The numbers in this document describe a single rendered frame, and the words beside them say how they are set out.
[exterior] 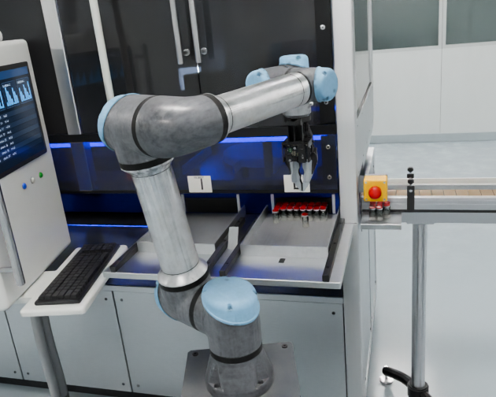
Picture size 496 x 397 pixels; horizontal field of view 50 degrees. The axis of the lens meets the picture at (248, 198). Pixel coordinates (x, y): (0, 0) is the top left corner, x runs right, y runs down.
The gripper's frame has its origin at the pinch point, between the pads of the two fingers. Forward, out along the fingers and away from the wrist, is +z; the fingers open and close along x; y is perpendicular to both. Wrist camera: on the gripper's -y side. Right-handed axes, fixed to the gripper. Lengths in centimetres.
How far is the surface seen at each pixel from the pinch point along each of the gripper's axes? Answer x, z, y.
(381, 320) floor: 15, 108, -109
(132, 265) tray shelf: -51, 22, 11
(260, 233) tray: -17.7, 21.1, -14.7
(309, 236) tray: -1.4, 21.0, -13.2
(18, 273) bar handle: -78, 18, 27
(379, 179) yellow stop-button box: 19.4, 5.9, -25.2
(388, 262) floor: 16, 107, -176
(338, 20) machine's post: 8.4, -42.3, -24.2
